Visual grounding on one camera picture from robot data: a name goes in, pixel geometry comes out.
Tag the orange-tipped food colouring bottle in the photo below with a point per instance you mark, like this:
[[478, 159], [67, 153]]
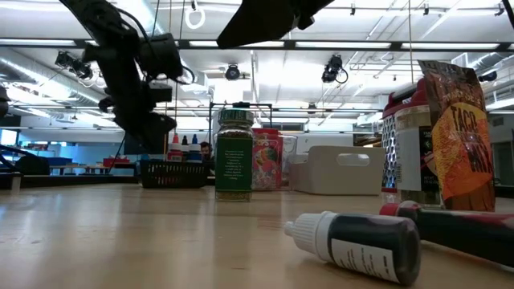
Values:
[[175, 154]]

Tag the black background monitor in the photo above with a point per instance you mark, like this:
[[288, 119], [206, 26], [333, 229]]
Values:
[[128, 146]]

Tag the small black food colouring bottle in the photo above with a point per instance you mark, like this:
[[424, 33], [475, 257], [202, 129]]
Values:
[[369, 241]]

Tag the furikake seasoning glass jar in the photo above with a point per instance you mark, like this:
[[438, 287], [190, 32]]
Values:
[[409, 160]]

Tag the clear plastic bin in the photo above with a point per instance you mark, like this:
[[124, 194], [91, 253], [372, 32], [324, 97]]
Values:
[[290, 160]]

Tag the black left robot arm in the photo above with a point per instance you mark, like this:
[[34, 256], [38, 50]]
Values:
[[104, 20]]

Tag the red background crate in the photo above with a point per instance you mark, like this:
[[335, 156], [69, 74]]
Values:
[[114, 162]]

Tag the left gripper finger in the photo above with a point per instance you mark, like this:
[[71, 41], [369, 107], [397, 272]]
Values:
[[148, 132]]

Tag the dark red icing gel tube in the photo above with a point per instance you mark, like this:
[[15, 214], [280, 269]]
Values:
[[462, 233]]

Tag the black background rig frame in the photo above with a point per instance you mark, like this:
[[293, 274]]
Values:
[[265, 105]]

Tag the taco seasoning mix packet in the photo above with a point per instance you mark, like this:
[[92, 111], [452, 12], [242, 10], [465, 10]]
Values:
[[462, 160]]

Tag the black-tipped food colouring bottle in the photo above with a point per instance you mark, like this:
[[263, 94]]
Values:
[[185, 147]]

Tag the person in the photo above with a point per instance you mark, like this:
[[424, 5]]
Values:
[[206, 149]]

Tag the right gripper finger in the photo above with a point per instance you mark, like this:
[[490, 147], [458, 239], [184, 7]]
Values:
[[261, 20]]

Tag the black plastic mesh basket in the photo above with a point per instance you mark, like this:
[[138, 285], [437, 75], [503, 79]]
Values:
[[172, 174]]

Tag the overhead light bar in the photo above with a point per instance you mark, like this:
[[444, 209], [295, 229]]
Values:
[[361, 45]]

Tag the blue-tipped food colouring bottle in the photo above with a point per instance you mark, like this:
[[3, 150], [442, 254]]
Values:
[[194, 154]]

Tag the black aluminium table frame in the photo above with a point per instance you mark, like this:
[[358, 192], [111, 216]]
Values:
[[60, 180]]

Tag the green-lidded spice jar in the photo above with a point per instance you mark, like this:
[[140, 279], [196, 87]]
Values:
[[233, 168]]

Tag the black overhead camera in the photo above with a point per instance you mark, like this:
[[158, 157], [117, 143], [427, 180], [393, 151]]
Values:
[[232, 72], [332, 68], [66, 60]]

